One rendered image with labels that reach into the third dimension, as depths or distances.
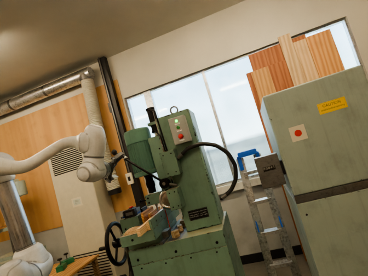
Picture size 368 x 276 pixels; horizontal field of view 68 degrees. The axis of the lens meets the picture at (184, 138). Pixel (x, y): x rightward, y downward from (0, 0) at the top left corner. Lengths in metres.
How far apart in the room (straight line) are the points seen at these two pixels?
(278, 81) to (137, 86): 1.58
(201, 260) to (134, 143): 0.80
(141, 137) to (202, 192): 0.52
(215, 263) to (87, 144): 0.93
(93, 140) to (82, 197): 1.97
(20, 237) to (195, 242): 0.94
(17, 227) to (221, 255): 1.10
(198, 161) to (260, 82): 1.49
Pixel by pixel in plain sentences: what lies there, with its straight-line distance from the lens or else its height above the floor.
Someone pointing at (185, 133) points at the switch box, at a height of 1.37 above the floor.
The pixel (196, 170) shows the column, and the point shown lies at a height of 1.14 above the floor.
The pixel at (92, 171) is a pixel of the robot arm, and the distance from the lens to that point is 1.38.
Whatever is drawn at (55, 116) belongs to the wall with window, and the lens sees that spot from 3.87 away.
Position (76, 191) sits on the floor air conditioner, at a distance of 3.35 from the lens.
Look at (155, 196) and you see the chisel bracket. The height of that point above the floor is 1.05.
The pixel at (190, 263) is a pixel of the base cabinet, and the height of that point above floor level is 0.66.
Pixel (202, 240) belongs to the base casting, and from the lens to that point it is 1.60.
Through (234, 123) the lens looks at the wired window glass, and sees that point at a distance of 3.05.
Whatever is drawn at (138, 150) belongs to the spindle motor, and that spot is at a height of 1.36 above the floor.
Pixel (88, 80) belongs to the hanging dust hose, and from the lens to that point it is 3.48.
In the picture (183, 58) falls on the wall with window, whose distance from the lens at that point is 3.21.
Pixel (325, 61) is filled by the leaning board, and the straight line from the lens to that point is 3.02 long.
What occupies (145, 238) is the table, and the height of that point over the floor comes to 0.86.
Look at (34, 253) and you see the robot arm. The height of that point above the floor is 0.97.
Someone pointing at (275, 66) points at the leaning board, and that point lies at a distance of 2.98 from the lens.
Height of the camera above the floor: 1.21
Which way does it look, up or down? 5 degrees up
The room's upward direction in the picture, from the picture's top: 16 degrees counter-clockwise
